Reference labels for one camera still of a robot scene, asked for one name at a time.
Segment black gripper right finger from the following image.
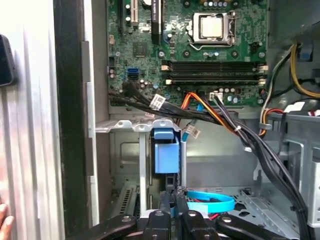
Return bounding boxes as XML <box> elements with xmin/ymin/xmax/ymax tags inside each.
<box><xmin>174</xmin><ymin>186</ymin><xmax>290</xmax><ymax>240</ymax></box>

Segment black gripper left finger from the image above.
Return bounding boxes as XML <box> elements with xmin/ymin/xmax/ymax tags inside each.
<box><xmin>92</xmin><ymin>190</ymin><xmax>174</xmax><ymax>240</ymax></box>

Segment blue SATA wire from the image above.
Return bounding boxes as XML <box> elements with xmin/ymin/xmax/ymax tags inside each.
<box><xmin>183</xmin><ymin>119</ymin><xmax>235</xmax><ymax>214</ymax></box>

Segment hard disk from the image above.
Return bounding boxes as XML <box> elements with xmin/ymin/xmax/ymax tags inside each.
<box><xmin>151</xmin><ymin>127</ymin><xmax>186</xmax><ymax>216</ymax></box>

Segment orange red power wire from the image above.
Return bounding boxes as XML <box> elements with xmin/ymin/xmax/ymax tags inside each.
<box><xmin>181</xmin><ymin>91</ymin><xmax>238</xmax><ymax>221</ymax></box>

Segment pale metal disk bay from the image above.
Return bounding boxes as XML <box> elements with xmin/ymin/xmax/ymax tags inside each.
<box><xmin>94</xmin><ymin>119</ymin><xmax>187</xmax><ymax>219</ymax></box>

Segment person's bare hand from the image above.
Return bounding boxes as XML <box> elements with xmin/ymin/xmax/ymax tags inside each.
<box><xmin>0</xmin><ymin>202</ymin><xmax>15</xmax><ymax>240</ymax></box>

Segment grey metal drive cage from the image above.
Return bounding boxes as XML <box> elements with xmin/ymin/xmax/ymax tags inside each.
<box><xmin>279</xmin><ymin>112</ymin><xmax>320</xmax><ymax>228</ymax></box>

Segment black PC case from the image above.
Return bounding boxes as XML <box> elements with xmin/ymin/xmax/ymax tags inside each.
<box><xmin>53</xmin><ymin>0</ymin><xmax>320</xmax><ymax>240</ymax></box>

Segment green motherboard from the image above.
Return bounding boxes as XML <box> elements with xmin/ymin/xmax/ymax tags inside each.
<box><xmin>107</xmin><ymin>0</ymin><xmax>270</xmax><ymax>107</ymax></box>

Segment CPU socket with locking lever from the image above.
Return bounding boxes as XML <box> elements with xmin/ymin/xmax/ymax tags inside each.
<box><xmin>188</xmin><ymin>11</ymin><xmax>237</xmax><ymax>48</ymax></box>

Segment silver CPU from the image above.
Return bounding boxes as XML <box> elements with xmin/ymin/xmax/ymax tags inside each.
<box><xmin>201</xmin><ymin>16</ymin><xmax>225</xmax><ymax>41</ymax></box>

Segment black smartphone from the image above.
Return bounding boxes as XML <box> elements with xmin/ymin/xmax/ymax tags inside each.
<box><xmin>0</xmin><ymin>33</ymin><xmax>16</xmax><ymax>87</ymax></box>

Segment black cable bundle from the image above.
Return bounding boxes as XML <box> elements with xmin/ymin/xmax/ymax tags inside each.
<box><xmin>108</xmin><ymin>82</ymin><xmax>311</xmax><ymax>240</ymax></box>

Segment multicoloured wire bundle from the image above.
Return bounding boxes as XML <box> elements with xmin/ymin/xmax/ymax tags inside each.
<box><xmin>259</xmin><ymin>57</ymin><xmax>298</xmax><ymax>137</ymax></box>

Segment yellow power supply wires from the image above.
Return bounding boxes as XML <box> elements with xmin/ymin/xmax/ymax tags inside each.
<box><xmin>291</xmin><ymin>42</ymin><xmax>320</xmax><ymax>98</ymax></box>

